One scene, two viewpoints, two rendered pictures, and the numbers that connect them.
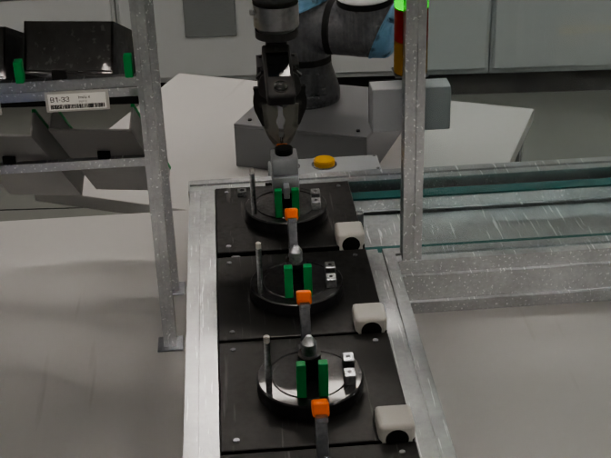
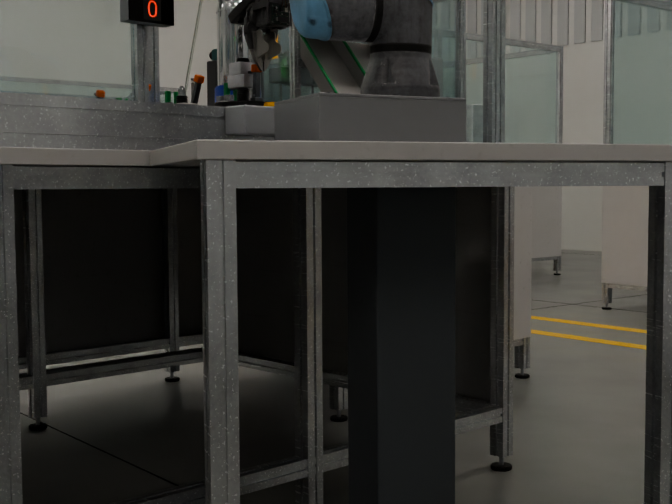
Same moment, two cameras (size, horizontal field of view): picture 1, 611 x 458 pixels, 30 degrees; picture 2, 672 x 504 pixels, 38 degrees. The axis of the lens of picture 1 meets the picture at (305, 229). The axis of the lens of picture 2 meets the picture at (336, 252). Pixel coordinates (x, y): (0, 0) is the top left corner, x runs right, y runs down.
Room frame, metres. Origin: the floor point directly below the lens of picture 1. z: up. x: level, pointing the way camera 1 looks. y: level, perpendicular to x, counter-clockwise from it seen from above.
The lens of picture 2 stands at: (3.66, -1.28, 0.79)
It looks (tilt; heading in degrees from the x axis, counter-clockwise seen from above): 4 degrees down; 140
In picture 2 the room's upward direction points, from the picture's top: straight up
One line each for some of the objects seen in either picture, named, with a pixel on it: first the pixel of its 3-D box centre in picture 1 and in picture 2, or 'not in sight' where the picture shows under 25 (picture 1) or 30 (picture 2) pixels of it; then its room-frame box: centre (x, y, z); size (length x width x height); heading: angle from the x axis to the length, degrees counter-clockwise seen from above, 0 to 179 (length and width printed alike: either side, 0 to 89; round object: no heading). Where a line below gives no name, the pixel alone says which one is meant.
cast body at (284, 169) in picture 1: (285, 169); (240, 73); (1.72, 0.03, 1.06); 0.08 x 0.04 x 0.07; 3
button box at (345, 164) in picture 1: (324, 178); (273, 121); (1.95, -0.04, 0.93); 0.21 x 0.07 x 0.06; 94
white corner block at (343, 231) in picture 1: (349, 238); not in sight; (1.64, -0.07, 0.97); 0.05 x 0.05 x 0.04; 4
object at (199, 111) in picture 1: (299, 152); (389, 158); (2.27, 0.01, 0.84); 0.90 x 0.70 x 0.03; 70
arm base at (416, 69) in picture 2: (305, 75); (400, 73); (2.32, -0.01, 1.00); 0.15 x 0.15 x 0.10
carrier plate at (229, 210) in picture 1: (286, 219); not in sight; (1.73, 0.03, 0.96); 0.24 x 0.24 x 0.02; 4
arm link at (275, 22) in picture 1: (274, 16); not in sight; (1.82, 0.04, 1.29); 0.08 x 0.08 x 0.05
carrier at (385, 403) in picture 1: (309, 361); not in sight; (1.23, 0.00, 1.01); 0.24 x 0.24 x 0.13; 4
